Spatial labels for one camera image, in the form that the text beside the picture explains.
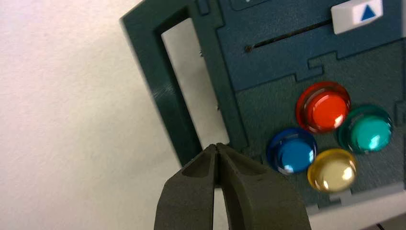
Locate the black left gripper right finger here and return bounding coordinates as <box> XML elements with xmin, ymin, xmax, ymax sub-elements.
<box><xmin>217</xmin><ymin>143</ymin><xmax>312</xmax><ymax>230</ymax></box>

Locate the green round push button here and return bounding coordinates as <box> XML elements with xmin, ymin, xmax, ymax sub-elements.
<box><xmin>337</xmin><ymin>104</ymin><xmax>394</xmax><ymax>155</ymax></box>

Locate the red round push button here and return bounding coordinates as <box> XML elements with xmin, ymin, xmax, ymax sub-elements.
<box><xmin>295</xmin><ymin>81</ymin><xmax>351</xmax><ymax>134</ymax></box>

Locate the dark teal grey control box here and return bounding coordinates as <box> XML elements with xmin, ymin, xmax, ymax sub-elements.
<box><xmin>120</xmin><ymin>0</ymin><xmax>406</xmax><ymax>230</ymax></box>

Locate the blue round push button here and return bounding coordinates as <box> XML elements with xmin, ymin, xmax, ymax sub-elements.
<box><xmin>266</xmin><ymin>127</ymin><xmax>318</xmax><ymax>175</ymax></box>

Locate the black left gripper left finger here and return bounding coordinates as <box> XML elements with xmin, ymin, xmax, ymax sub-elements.
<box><xmin>154</xmin><ymin>144</ymin><xmax>217</xmax><ymax>230</ymax></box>

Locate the white slider knob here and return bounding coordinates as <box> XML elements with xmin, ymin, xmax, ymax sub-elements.
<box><xmin>330</xmin><ymin>0</ymin><xmax>384</xmax><ymax>35</ymax></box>

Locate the yellow round push button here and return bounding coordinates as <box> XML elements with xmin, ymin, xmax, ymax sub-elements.
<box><xmin>307</xmin><ymin>148</ymin><xmax>358</xmax><ymax>194</ymax></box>

